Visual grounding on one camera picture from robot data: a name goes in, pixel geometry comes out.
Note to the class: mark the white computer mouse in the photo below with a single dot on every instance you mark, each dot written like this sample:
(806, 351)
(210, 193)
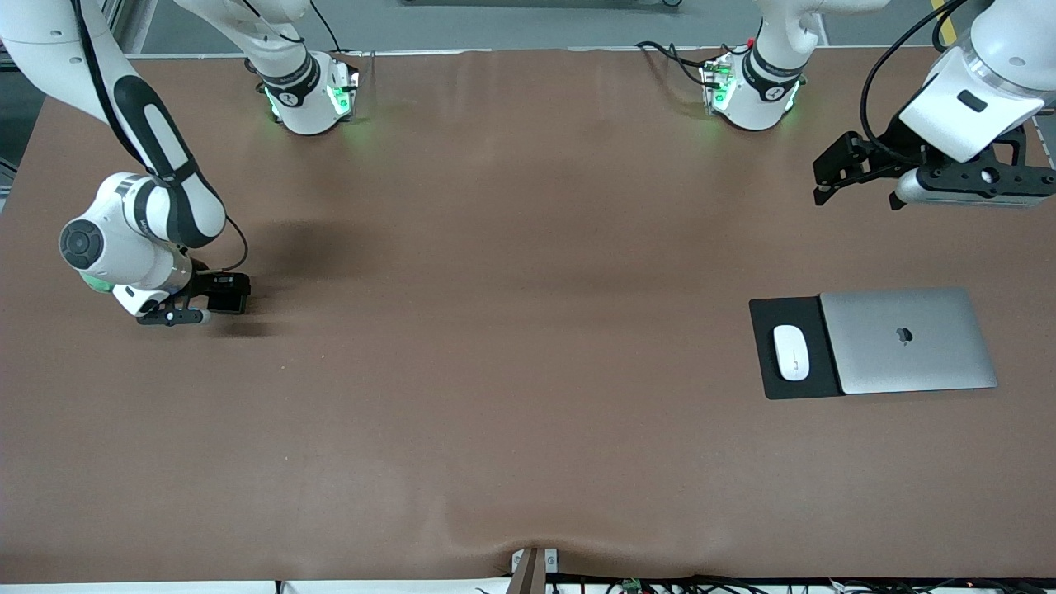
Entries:
(791, 353)

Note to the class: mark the brown table clamp post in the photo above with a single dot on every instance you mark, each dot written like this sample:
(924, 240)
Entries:
(529, 573)

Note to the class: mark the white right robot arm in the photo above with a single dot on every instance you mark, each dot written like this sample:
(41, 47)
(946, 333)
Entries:
(140, 247)

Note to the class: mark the brown table cover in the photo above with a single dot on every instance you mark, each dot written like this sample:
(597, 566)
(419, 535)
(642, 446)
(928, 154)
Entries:
(528, 454)

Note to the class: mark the silver laptop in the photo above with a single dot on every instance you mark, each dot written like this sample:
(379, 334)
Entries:
(907, 363)

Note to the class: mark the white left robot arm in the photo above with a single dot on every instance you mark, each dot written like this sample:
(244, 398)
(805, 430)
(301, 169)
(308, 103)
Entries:
(771, 49)

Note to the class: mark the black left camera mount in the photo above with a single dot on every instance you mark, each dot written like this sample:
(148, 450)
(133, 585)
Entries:
(990, 175)

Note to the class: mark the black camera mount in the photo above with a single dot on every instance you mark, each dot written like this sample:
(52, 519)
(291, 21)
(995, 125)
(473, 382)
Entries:
(177, 316)
(990, 175)

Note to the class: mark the black mouse pad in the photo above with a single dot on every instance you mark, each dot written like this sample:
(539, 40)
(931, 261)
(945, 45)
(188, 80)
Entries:
(792, 309)

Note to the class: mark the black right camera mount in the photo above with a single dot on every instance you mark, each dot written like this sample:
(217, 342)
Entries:
(177, 316)

